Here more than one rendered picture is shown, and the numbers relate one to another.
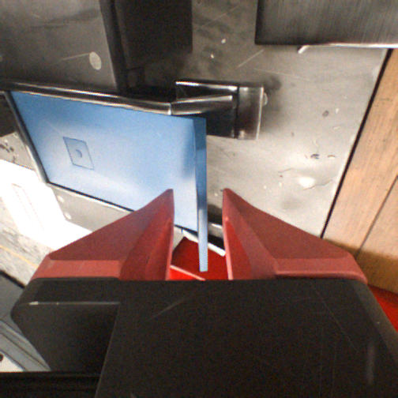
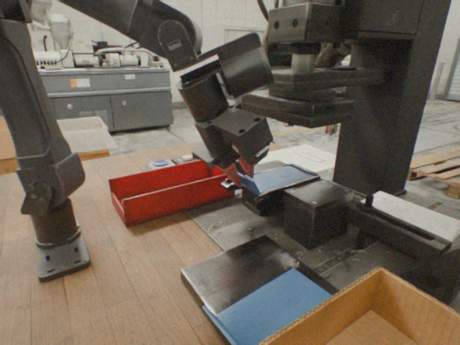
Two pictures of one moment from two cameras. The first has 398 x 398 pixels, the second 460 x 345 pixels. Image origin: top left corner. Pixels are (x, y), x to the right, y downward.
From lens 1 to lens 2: 40 cm
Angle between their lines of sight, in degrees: 23
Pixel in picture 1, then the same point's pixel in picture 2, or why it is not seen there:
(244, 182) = (231, 216)
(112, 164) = (272, 178)
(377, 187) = (194, 236)
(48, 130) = (297, 174)
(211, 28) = (283, 239)
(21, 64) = (315, 183)
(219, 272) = (214, 183)
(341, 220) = (192, 225)
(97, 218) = (267, 166)
